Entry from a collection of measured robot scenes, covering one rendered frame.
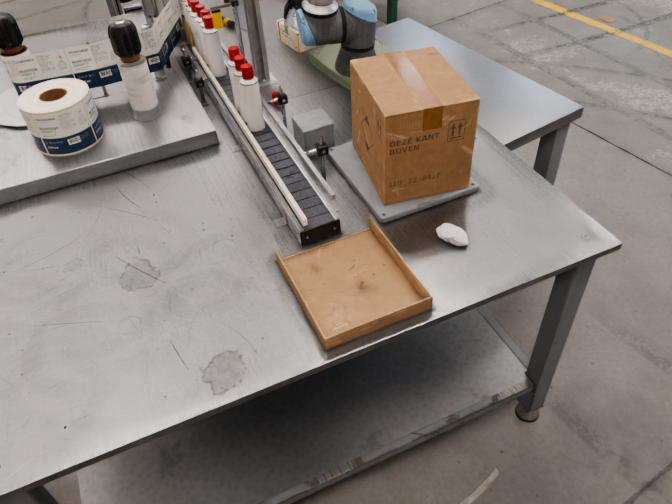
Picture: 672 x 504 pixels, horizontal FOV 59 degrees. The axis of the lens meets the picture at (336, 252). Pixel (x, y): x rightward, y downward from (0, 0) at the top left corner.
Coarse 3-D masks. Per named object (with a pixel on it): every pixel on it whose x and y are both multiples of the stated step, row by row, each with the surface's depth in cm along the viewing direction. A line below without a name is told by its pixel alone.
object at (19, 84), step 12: (0, 12) 178; (0, 24) 175; (12, 24) 177; (0, 36) 177; (12, 36) 179; (0, 48) 180; (12, 48) 180; (24, 48) 187; (12, 60) 182; (12, 72) 185; (24, 84) 188
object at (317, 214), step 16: (224, 80) 203; (240, 128) 180; (272, 144) 173; (272, 160) 167; (288, 160) 167; (288, 176) 162; (304, 176) 161; (304, 192) 156; (304, 208) 151; (320, 208) 151; (320, 224) 147
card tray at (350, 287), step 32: (288, 256) 146; (320, 256) 145; (352, 256) 145; (384, 256) 144; (320, 288) 138; (352, 288) 137; (384, 288) 137; (416, 288) 136; (320, 320) 131; (352, 320) 130; (384, 320) 127
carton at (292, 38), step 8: (280, 24) 229; (296, 24) 227; (280, 32) 232; (288, 32) 226; (296, 32) 222; (288, 40) 229; (296, 40) 223; (296, 48) 226; (304, 48) 226; (312, 48) 228
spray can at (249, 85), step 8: (248, 64) 166; (248, 72) 165; (240, 80) 168; (248, 80) 167; (256, 80) 168; (248, 88) 168; (256, 88) 169; (248, 96) 169; (256, 96) 170; (248, 104) 171; (256, 104) 172; (248, 112) 173; (256, 112) 173; (248, 120) 176; (256, 120) 175; (248, 128) 178; (256, 128) 177; (264, 128) 179
